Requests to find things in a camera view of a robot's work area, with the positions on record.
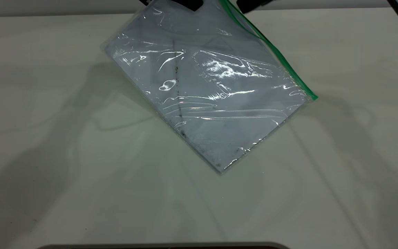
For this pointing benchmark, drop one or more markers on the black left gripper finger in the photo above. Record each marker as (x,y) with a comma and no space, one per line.
(143,1)
(190,3)

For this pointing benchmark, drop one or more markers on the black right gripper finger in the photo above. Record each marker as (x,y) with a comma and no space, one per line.
(250,5)

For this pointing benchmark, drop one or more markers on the clear plastic zip bag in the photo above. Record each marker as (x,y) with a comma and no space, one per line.
(212,114)

